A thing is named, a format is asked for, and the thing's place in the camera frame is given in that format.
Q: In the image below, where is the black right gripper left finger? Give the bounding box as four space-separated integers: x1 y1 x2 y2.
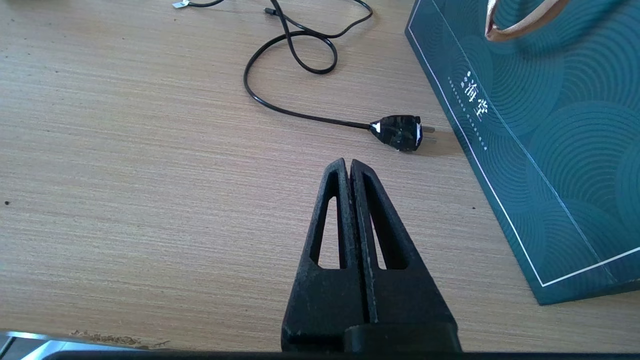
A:
281 158 373 353

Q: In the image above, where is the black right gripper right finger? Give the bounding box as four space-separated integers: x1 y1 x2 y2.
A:
350 158 462 353

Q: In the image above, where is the black cable with clip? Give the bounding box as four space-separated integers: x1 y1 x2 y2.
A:
172 0 437 152

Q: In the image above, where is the thin black dock cable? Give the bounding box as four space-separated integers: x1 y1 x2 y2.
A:
264 0 374 40

